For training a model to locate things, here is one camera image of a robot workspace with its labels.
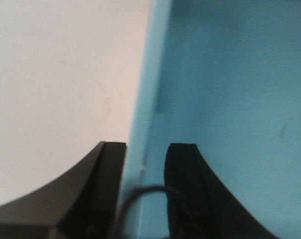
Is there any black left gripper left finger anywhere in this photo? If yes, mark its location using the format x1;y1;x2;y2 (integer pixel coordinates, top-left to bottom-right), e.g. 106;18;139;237
0;141;126;239

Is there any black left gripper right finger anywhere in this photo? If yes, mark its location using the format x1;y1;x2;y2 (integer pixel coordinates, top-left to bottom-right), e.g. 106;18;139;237
164;143;275;239

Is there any light blue plastic box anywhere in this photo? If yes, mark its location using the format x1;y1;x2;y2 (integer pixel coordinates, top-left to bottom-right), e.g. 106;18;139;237
119;0;301;239

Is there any thin black cable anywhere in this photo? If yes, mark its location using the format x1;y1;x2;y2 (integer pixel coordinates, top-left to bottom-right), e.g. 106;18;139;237
119;184;191;239

